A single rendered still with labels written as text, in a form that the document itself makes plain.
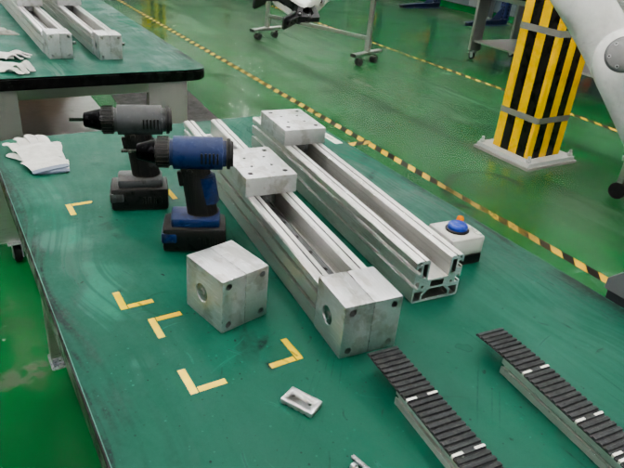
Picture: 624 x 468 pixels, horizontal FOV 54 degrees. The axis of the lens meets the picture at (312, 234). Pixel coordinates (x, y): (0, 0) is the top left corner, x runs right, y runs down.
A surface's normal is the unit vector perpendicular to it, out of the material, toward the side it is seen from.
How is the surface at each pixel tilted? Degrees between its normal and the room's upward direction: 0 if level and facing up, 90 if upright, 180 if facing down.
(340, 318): 90
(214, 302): 90
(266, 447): 0
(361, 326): 90
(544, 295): 0
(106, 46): 90
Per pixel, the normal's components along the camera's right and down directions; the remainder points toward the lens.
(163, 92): 0.51, 0.44
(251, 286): 0.68, 0.39
